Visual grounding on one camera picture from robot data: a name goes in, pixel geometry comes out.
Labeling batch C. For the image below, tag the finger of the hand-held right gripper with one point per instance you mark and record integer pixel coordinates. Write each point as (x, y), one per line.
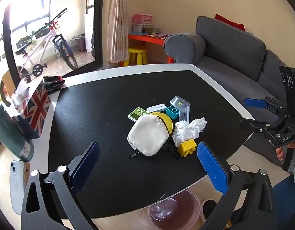
(254, 102)
(251, 124)

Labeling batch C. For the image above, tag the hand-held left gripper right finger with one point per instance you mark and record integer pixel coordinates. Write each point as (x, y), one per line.
(213, 167)

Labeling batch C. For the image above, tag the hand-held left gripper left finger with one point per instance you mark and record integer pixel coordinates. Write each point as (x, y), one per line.
(86, 165)

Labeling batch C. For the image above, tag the yellow toy brick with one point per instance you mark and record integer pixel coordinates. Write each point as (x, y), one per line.
(187, 148)

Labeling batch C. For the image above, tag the white tissue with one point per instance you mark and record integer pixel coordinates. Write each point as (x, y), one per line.
(185, 130)

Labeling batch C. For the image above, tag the pink plastic bin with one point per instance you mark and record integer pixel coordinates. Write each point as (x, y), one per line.
(185, 206)

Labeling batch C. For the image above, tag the yellow white zip pouch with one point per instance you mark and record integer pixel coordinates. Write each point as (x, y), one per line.
(147, 134)

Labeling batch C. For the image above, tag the person's right hand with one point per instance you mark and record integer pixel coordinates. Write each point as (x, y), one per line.
(280, 153)

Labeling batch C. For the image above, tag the person's black shoe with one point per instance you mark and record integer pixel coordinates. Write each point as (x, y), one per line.
(209, 209)

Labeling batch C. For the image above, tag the grey sofa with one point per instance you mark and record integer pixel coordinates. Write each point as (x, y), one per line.
(229, 60)

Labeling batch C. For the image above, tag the teal toy brick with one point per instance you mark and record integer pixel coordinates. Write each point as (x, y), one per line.
(172, 112)

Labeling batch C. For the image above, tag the white smartphone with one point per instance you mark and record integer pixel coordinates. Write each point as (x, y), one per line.
(18, 186)

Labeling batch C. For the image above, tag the green digital timer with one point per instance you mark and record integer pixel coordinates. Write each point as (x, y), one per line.
(137, 114)

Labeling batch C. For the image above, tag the clear container with green bead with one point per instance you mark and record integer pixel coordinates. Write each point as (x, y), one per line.
(179, 101)

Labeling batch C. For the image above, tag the union flag tissue box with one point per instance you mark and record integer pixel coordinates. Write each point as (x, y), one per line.
(38, 105)

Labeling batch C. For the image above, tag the person's leg in blue trousers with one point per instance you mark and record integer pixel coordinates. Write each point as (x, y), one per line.
(286, 203)

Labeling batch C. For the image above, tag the green thermos bottle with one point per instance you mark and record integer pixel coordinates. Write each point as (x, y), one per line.
(10, 134)

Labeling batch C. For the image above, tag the white rectangular device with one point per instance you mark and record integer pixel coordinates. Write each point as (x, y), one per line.
(156, 107)

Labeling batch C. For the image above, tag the red cushion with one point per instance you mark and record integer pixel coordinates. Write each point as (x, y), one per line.
(230, 22)

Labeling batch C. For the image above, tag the black red gloves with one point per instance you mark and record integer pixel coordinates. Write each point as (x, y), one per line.
(54, 81)

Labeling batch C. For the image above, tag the brown plastic basket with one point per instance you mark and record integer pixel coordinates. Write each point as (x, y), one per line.
(81, 43)

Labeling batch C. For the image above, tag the red low table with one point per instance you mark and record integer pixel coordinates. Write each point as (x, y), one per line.
(147, 39)

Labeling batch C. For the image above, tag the yellow plastic stool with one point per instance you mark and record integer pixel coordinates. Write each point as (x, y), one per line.
(137, 51)

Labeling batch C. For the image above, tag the white pink bicycle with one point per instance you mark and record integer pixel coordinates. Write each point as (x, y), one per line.
(48, 38)

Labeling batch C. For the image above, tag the grey storage box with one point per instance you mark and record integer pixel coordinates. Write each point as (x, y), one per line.
(139, 28)

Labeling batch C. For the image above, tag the pink storage box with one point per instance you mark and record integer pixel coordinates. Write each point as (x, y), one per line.
(142, 19)

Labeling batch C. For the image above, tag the balcony planter with plants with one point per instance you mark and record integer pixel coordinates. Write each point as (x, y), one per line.
(40, 32)

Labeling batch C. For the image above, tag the floral curtain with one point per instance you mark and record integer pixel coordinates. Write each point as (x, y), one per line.
(118, 24)

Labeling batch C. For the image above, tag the black sliding door frame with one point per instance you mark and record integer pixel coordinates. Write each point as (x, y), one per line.
(98, 28)

